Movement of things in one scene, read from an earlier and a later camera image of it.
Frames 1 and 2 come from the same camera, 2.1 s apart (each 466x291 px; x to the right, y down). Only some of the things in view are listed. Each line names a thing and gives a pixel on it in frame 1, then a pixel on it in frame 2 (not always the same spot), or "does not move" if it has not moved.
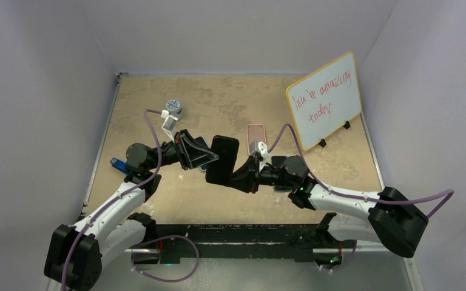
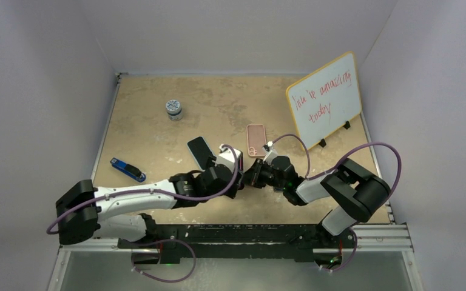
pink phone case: x=255 y=132 does not move
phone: x=199 y=142 does not move
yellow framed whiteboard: x=326 y=100 does not move
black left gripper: x=190 y=155 → x=230 y=191
